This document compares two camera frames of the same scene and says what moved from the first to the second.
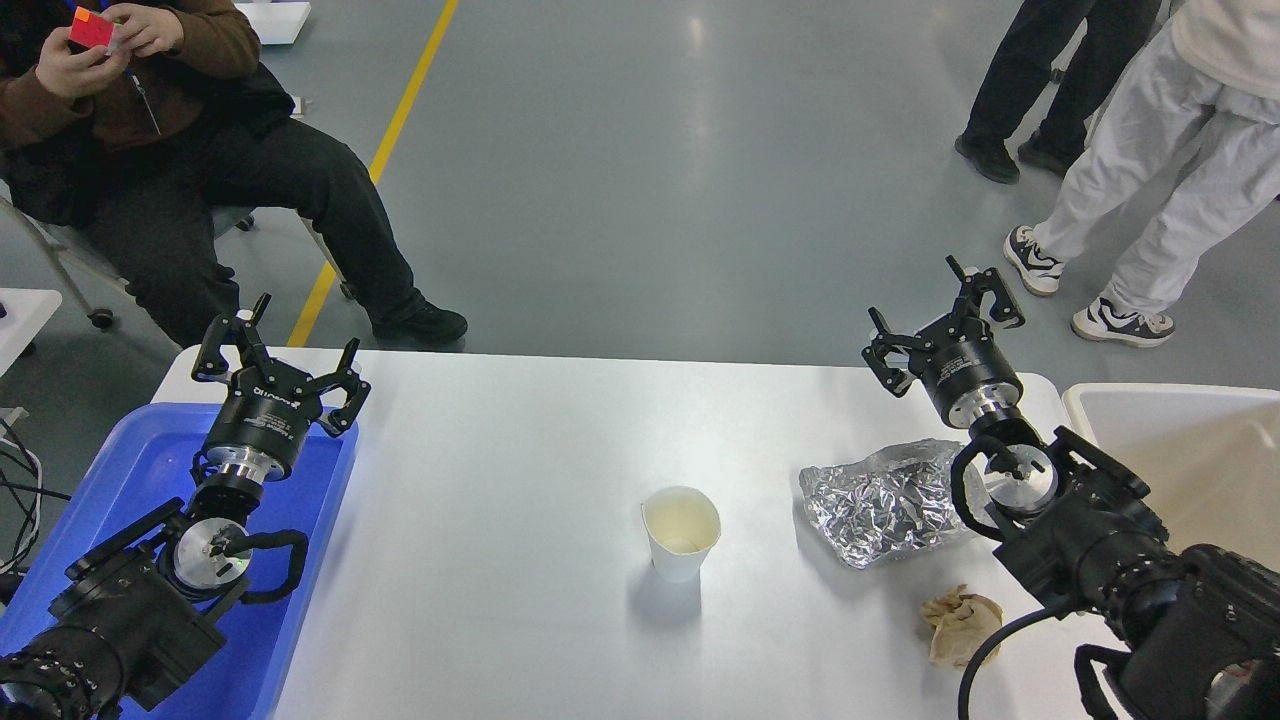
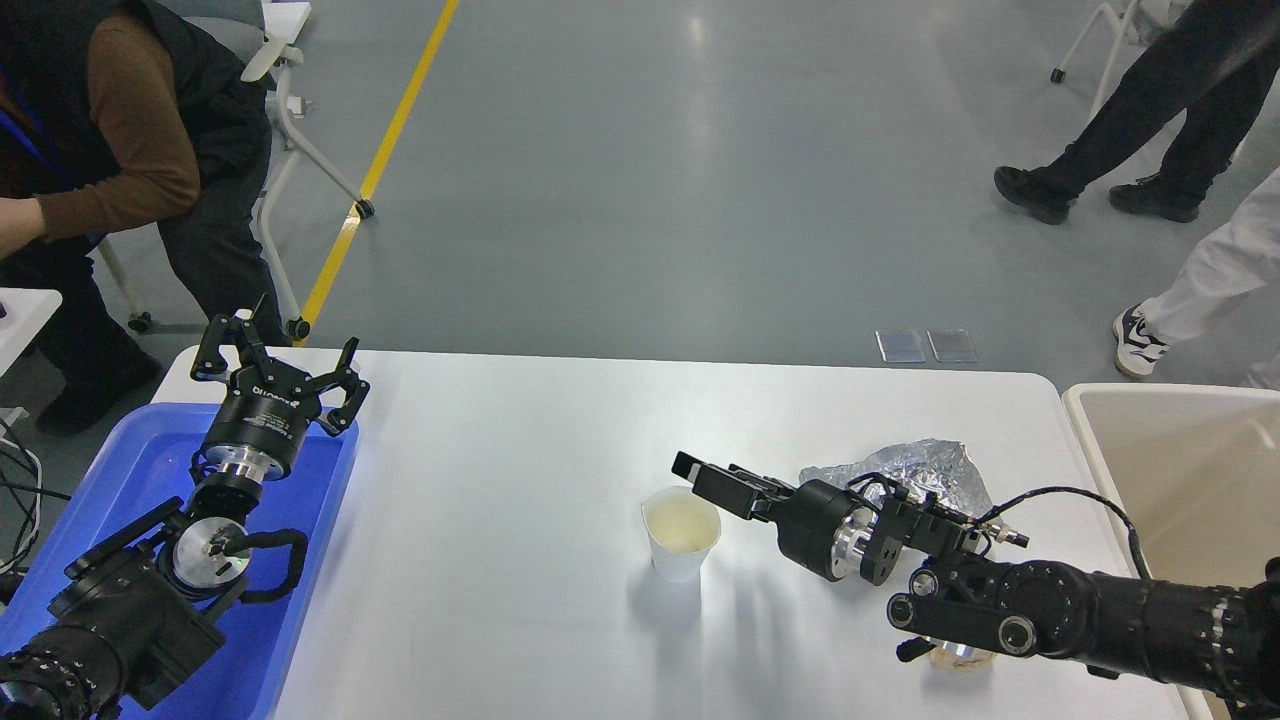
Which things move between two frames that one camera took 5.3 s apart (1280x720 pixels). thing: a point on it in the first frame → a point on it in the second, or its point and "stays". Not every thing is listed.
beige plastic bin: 1209,453 stays
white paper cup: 681,522 stays
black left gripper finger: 210,363 stays
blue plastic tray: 146,467 stays
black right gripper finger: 875,356 → 742,492
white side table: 28,311 stays
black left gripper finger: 352,383 stays
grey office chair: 226,221 → 246,19
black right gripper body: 965,369 → 823,527
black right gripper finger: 1005,308 → 686,466
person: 1022,73 → 1214,59
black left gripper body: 262,421 stays
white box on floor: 276,22 stays
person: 1211,60 → 1234,265
